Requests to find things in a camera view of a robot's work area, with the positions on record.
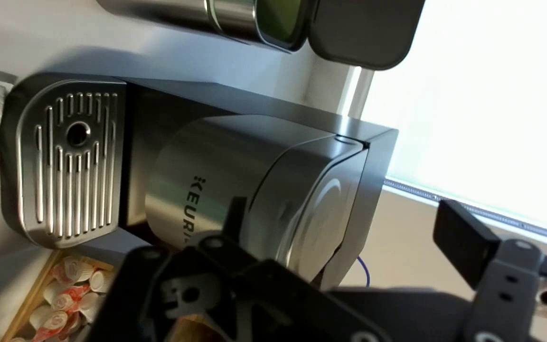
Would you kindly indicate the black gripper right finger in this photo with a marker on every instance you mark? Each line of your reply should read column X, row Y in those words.
column 509, row 286

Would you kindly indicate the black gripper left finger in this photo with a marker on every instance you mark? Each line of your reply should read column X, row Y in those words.
column 233, row 254

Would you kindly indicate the black silver Keurig coffee maker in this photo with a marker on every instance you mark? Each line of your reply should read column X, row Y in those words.
column 180, row 165

